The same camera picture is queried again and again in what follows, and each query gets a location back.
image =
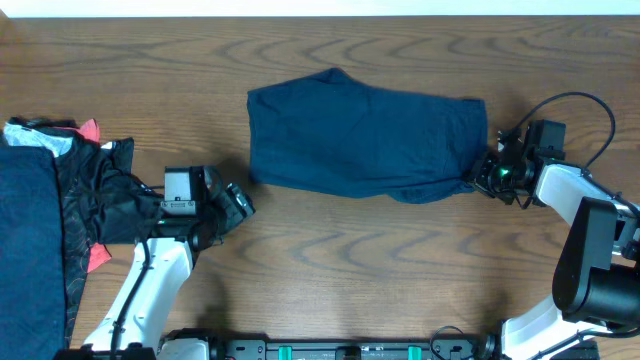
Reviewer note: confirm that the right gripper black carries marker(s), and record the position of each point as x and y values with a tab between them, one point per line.
479	178

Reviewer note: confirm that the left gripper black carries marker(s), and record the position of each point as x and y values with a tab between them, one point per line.
234	210

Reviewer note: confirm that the navy blue t-shirt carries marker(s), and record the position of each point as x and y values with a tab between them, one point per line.
332	134

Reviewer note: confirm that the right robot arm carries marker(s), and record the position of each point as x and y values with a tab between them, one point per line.
595	287

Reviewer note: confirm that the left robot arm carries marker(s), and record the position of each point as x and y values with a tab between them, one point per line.
141	308

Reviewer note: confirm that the black patterned garment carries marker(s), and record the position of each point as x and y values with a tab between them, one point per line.
102	203

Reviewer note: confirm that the red garment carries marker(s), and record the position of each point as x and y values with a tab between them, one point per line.
89	130

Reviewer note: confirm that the white grey garment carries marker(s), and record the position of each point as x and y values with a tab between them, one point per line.
17	135

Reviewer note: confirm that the navy blue folded garment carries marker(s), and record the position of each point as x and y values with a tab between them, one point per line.
32	281

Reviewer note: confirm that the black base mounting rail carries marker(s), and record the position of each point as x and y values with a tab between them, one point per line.
350	350

